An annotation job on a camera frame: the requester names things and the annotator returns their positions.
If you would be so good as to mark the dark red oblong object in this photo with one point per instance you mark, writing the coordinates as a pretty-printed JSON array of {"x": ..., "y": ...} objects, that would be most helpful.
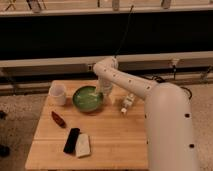
[{"x": 58, "y": 119}]

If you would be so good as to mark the white rectangular block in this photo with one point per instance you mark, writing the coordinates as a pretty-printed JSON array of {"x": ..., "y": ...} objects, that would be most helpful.
[{"x": 82, "y": 148}]

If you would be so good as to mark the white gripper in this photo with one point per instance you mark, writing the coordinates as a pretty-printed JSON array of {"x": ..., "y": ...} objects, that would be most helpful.
[{"x": 104, "y": 86}]

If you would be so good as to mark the white wall outlet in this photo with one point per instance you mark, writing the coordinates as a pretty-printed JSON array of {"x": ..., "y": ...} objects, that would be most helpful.
[{"x": 90, "y": 67}]

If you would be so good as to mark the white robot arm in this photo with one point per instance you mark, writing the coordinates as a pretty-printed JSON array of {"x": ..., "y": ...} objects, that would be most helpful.
[{"x": 168, "y": 118}]

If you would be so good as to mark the dark object on floor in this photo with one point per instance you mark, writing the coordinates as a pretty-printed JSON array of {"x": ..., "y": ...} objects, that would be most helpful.
[{"x": 2, "y": 115}]

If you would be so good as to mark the black object on floor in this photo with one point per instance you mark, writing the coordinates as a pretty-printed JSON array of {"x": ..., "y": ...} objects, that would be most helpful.
[{"x": 4, "y": 151}]

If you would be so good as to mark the green ceramic bowl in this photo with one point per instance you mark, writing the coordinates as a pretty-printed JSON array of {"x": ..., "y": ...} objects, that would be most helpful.
[{"x": 87, "y": 99}]

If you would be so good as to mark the black rectangular block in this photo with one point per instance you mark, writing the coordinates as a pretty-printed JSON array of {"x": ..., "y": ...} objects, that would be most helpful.
[{"x": 71, "y": 140}]

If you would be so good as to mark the translucent white plastic cup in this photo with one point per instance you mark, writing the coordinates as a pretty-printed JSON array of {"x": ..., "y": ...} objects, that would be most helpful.
[{"x": 57, "y": 93}]

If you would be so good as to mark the white plastic bottle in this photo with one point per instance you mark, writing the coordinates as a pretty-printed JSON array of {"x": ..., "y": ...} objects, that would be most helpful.
[{"x": 127, "y": 103}]

